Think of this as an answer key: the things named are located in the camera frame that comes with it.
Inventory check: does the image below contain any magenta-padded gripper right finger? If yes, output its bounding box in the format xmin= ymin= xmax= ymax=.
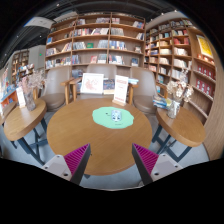
xmin=131 ymin=143 xmax=184 ymax=187

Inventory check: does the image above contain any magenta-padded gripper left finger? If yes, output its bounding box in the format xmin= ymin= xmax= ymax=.
xmin=41 ymin=143 xmax=92 ymax=187

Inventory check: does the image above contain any transparent computer mouse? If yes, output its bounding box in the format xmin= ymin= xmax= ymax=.
xmin=110 ymin=109 xmax=124 ymax=124

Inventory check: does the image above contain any green smiley mouse pad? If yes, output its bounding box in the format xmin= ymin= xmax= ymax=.
xmin=91 ymin=106 xmax=135 ymax=130

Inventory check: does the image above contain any round wooden side table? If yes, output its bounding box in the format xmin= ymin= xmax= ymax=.
xmin=151 ymin=106 xmax=207 ymax=163
xmin=3 ymin=98 xmax=48 ymax=166

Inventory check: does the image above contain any glass vase with dried flowers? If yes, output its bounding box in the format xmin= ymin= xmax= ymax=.
xmin=18 ymin=69 xmax=46 ymax=112
xmin=165 ymin=68 xmax=195 ymax=120

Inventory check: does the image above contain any stack of colourful books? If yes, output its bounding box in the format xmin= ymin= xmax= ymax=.
xmin=152 ymin=94 xmax=173 ymax=110

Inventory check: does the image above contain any small white table card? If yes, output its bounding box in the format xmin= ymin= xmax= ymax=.
xmin=15 ymin=86 xmax=27 ymax=109

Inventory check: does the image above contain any white sign on wooden stand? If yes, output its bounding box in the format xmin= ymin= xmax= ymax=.
xmin=112 ymin=74 xmax=130 ymax=107

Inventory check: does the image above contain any white framed floral picture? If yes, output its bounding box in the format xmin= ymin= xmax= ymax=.
xmin=79 ymin=72 xmax=105 ymax=95

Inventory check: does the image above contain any distant wooden bookshelf unit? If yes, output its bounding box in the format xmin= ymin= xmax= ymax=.
xmin=11 ymin=49 xmax=36 ymax=84

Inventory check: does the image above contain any angled wooden bookshelf unit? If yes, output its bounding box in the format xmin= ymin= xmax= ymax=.
xmin=144 ymin=18 xmax=221 ymax=124

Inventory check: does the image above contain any wide wooden bookshelf unit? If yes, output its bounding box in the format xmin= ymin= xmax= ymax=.
xmin=44 ymin=13 xmax=147 ymax=79

